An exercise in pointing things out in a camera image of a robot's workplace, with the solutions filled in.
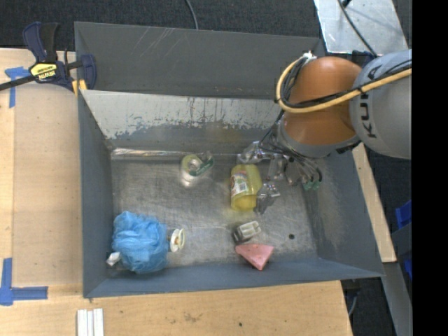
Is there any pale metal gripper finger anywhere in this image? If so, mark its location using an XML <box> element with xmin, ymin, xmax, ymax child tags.
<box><xmin>254</xmin><ymin>183</ymin><xmax>281</xmax><ymax>215</ymax></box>
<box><xmin>237</xmin><ymin>141</ymin><xmax>271</xmax><ymax>165</ymax></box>

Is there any yellow plastic jar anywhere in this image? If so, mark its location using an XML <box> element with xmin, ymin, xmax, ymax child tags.
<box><xmin>230</xmin><ymin>163</ymin><xmax>263</xmax><ymax>212</ymax></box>

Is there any clear tape dispenser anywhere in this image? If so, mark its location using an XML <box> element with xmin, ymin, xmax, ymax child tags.
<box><xmin>179</xmin><ymin>151</ymin><xmax>216</xmax><ymax>189</ymax></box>

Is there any pink wedge sponge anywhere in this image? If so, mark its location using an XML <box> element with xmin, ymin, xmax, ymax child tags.
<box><xmin>234</xmin><ymin>243</ymin><xmax>275</xmax><ymax>272</ymax></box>

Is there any grey metal bin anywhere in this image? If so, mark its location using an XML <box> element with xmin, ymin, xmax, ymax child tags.
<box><xmin>73</xmin><ymin>21</ymin><xmax>387</xmax><ymax>300</ymax></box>

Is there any white round plastic piece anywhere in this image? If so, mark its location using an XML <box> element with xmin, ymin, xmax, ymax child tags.
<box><xmin>169</xmin><ymin>227</ymin><xmax>187</xmax><ymax>253</ymax></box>

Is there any blue mesh bath sponge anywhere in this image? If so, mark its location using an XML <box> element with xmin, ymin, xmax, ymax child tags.
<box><xmin>106</xmin><ymin>210</ymin><xmax>170</xmax><ymax>274</ymax></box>

